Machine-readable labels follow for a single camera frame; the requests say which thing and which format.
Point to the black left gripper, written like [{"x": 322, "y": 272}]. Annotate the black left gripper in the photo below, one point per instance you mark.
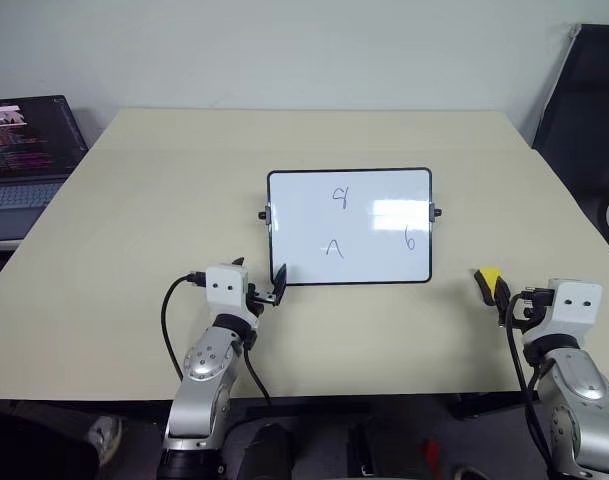
[{"x": 260, "y": 298}]

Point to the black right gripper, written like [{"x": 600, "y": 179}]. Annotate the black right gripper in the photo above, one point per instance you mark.
[{"x": 524, "y": 312}]

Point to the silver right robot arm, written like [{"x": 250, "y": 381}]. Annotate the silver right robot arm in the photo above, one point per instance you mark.
[{"x": 579, "y": 395}]

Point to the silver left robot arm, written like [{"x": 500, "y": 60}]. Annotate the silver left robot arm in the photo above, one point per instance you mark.
[{"x": 204, "y": 370}]

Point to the small black-framed whiteboard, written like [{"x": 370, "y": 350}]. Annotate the small black-framed whiteboard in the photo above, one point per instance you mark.
[{"x": 349, "y": 225}]

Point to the black office chair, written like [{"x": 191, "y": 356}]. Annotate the black office chair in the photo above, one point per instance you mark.
[{"x": 584, "y": 120}]

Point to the grey shoe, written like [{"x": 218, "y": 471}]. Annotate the grey shoe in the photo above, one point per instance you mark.
[{"x": 105, "y": 436}]

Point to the open grey laptop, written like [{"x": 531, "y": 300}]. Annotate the open grey laptop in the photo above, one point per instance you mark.
[{"x": 21, "y": 160}]

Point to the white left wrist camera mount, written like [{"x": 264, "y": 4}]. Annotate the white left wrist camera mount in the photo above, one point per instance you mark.
[{"x": 226, "y": 286}]

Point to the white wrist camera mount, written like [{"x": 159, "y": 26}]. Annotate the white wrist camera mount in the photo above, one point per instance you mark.
[
  {"x": 226, "y": 286},
  {"x": 574, "y": 303}
]

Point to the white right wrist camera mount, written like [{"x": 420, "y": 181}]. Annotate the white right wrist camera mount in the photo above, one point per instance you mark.
[{"x": 574, "y": 303}]

